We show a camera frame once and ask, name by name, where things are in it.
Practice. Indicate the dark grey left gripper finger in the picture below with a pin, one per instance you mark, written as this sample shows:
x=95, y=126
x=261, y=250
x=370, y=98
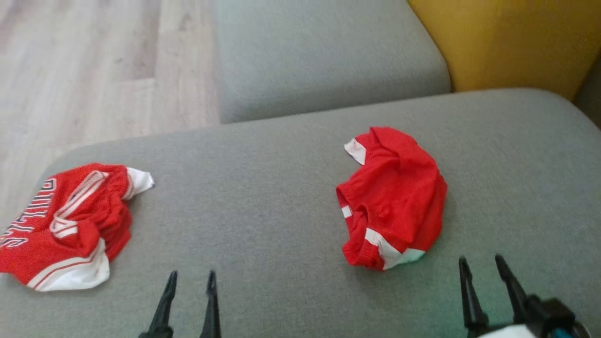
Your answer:
x=162, y=307
x=211, y=307

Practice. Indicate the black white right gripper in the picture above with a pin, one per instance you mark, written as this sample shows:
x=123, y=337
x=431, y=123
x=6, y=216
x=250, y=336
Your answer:
x=507, y=332

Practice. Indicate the red jersey with lettering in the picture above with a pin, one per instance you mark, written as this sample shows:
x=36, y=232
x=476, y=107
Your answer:
x=65, y=225

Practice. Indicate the large grey sofa seat cushion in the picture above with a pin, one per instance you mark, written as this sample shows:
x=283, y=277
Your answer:
x=263, y=197

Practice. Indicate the red shorts with white trim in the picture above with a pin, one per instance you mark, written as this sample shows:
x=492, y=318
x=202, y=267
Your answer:
x=394, y=202

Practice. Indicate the wide yellow sofa back cushion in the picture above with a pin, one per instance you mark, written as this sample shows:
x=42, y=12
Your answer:
x=512, y=42

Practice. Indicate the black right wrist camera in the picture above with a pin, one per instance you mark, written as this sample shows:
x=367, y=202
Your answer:
x=551, y=312

